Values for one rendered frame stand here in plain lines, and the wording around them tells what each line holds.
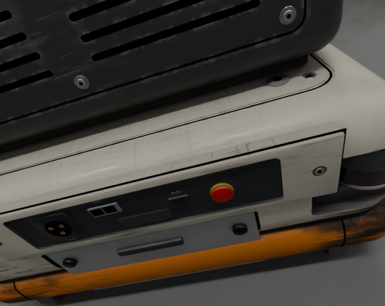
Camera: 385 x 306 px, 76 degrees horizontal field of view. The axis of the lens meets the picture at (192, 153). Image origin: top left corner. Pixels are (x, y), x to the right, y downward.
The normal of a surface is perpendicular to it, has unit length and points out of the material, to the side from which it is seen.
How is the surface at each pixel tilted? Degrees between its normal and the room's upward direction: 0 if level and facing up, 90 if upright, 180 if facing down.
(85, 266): 90
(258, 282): 0
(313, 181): 90
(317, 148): 90
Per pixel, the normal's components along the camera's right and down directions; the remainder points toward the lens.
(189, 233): 0.04, 0.65
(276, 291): -0.29, -0.73
